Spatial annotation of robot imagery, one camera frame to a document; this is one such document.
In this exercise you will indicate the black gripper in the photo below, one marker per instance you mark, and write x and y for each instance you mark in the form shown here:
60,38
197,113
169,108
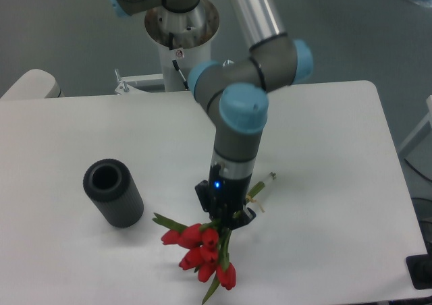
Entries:
224,198

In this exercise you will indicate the red tulip bouquet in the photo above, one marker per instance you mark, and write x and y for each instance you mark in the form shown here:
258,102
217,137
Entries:
207,254

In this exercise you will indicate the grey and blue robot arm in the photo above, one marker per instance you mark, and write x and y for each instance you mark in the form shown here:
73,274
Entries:
233,96

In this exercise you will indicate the dark grey ribbed vase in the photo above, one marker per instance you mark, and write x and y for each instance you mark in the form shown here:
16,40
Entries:
109,185

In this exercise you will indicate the black device at table edge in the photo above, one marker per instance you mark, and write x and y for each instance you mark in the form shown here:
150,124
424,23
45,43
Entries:
419,267

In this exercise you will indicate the white chair back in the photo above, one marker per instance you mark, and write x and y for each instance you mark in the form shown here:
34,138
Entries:
34,84

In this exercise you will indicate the white pedestal base frame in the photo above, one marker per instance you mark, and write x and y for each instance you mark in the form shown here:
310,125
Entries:
135,82

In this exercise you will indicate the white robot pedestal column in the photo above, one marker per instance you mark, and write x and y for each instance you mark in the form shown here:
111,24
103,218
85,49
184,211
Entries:
183,40

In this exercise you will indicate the white furniture frame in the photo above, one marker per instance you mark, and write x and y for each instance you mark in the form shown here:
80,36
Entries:
417,135

